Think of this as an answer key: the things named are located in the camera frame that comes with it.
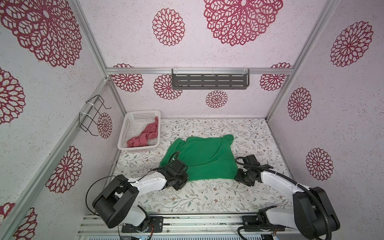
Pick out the green tank top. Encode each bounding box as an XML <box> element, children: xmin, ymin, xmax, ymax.
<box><xmin>160</xmin><ymin>135</ymin><xmax>238</xmax><ymax>182</ymax></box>

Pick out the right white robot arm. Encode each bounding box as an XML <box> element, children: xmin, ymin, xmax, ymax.
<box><xmin>235</xmin><ymin>155</ymin><xmax>341</xmax><ymax>240</ymax></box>

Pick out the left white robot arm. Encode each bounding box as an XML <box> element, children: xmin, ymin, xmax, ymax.
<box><xmin>92</xmin><ymin>159</ymin><xmax>189</xmax><ymax>232</ymax></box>

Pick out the pink tank top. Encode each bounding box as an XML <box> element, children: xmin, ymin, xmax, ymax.
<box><xmin>127</xmin><ymin>117</ymin><xmax>159</xmax><ymax>148</ymax></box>

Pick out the white plastic laundry basket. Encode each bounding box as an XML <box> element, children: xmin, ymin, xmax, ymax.
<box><xmin>118</xmin><ymin>110</ymin><xmax>161</xmax><ymax>153</ymax></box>

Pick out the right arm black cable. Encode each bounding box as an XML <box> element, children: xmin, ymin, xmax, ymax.
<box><xmin>234</xmin><ymin>156</ymin><xmax>333</xmax><ymax>240</ymax></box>

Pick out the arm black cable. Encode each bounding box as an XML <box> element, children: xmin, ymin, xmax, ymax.
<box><xmin>234</xmin><ymin>156</ymin><xmax>333</xmax><ymax>240</ymax></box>
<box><xmin>85</xmin><ymin>151</ymin><xmax>181</xmax><ymax>217</ymax></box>

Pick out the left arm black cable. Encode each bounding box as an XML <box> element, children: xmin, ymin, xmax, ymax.
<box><xmin>85</xmin><ymin>151</ymin><xmax>181</xmax><ymax>217</ymax></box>

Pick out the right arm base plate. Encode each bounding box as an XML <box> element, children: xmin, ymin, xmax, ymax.
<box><xmin>242</xmin><ymin>213</ymin><xmax>285</xmax><ymax>232</ymax></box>

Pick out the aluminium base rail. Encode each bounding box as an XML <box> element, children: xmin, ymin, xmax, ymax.
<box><xmin>76</xmin><ymin>212</ymin><xmax>301</xmax><ymax>238</ymax></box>

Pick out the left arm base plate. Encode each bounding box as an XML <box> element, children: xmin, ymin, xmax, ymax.
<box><xmin>121</xmin><ymin>216</ymin><xmax>164</xmax><ymax>234</ymax></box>

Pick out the dark grey wall shelf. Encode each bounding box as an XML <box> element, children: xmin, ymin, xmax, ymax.
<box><xmin>171</xmin><ymin>69</ymin><xmax>250</xmax><ymax>90</ymax></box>

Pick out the black wire wall rack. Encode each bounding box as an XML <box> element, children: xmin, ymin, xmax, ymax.
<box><xmin>78</xmin><ymin>95</ymin><xmax>111</xmax><ymax>137</ymax></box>

